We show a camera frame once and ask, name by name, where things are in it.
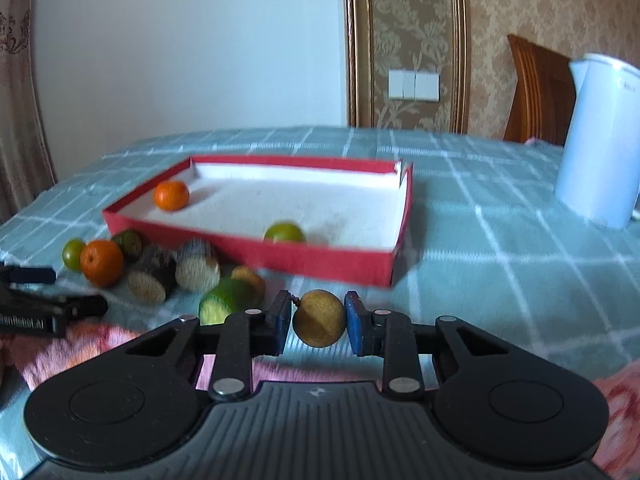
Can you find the dark green cucumber piece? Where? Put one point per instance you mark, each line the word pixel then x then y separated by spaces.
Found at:
pixel 129 244

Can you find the orange tangerine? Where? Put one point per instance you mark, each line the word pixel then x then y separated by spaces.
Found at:
pixel 171 195
pixel 102 264

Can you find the green plaid bed sheet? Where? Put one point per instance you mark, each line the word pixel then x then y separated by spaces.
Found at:
pixel 475 260

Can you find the wooden headboard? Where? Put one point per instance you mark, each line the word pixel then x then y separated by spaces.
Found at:
pixel 540 95

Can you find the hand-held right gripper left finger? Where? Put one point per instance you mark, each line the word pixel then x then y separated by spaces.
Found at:
pixel 281 325

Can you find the white electric kettle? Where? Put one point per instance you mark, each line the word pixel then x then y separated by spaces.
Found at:
pixel 600 150

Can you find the white wall switch panel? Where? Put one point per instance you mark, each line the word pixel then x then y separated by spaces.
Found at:
pixel 414 85

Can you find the light green cucumber piece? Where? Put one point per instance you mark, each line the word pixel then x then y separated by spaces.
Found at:
pixel 227 302

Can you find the gold framed wallpaper panel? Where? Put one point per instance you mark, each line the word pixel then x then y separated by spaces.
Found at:
pixel 407 25

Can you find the pink cloth item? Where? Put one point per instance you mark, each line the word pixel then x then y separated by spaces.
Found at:
pixel 539 141

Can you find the red cardboard box white inside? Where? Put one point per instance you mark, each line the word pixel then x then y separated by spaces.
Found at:
pixel 325 265

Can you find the pink floral blanket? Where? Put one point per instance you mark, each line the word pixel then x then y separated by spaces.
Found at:
pixel 90 342

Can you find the small green round fruit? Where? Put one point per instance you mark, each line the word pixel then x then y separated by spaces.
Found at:
pixel 72 255

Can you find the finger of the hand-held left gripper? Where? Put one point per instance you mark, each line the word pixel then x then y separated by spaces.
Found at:
pixel 32 275
pixel 80 305

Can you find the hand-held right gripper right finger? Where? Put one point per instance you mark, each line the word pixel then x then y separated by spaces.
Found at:
pixel 354 325

